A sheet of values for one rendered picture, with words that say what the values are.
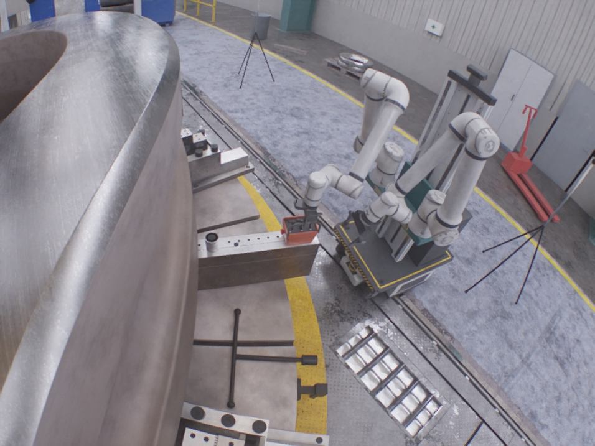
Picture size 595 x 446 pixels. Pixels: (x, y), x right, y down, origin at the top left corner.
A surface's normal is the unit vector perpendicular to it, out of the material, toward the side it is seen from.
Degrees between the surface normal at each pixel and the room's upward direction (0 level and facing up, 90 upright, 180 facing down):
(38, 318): 45
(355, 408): 0
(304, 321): 0
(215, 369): 0
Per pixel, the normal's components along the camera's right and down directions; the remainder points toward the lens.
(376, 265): 0.15, -0.66
